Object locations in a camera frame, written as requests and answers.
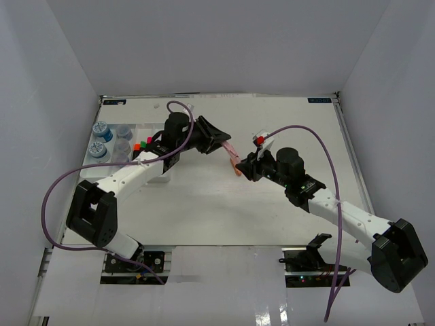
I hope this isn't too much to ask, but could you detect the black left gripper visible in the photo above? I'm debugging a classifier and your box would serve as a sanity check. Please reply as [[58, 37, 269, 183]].
[[177, 115, 231, 156]]

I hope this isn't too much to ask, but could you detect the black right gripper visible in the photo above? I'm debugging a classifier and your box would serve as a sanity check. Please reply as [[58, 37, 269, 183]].
[[236, 148, 290, 189]]

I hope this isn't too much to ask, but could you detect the orange correction tape pen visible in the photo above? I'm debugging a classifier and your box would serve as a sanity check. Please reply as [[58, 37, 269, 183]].
[[230, 160, 242, 177]]

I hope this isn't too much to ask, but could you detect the pink correction tape pen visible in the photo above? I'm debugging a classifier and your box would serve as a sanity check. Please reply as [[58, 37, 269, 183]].
[[222, 141, 241, 164]]

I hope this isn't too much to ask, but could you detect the clear clip jar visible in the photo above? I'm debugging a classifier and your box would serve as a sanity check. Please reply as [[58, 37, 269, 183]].
[[114, 138, 131, 155], [111, 151, 130, 164], [116, 124, 133, 141]]

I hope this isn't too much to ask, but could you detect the blue jar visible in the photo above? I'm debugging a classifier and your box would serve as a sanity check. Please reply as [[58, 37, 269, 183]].
[[88, 141, 110, 163], [92, 121, 113, 143]]

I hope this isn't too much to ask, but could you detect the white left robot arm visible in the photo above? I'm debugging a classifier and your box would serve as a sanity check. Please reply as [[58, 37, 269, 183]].
[[66, 113, 231, 271]]

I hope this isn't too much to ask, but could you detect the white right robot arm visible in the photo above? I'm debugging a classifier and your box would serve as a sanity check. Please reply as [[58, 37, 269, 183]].
[[236, 147, 428, 293]]

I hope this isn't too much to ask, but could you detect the black label sticker right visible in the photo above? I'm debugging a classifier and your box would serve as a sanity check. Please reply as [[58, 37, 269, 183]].
[[307, 97, 332, 104]]

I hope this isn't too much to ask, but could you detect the black label sticker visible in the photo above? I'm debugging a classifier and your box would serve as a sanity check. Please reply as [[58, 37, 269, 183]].
[[307, 97, 332, 104], [103, 99, 126, 105]]

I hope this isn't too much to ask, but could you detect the white compartment tray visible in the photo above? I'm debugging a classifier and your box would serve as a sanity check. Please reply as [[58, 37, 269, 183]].
[[80, 122, 175, 184]]

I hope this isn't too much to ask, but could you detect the black label sticker left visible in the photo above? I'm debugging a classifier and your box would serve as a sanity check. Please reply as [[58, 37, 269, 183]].
[[103, 99, 126, 105]]

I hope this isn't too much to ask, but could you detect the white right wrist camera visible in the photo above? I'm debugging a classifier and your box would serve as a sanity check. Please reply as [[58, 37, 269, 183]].
[[253, 129, 275, 161]]

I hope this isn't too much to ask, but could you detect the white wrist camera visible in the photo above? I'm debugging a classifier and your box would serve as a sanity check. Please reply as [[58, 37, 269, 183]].
[[253, 129, 275, 161], [185, 103, 194, 111]]

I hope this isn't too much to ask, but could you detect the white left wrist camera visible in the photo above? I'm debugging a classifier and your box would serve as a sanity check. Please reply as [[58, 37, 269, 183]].
[[185, 103, 194, 111]]

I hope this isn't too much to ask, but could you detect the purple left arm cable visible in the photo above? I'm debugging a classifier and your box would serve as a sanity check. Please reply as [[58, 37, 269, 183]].
[[41, 101, 195, 285]]

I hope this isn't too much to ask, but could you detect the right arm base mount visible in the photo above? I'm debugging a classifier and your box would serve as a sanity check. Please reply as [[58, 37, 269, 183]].
[[279, 233, 334, 289]]

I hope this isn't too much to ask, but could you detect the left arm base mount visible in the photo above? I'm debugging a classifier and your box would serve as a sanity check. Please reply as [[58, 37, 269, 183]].
[[103, 251, 165, 276]]

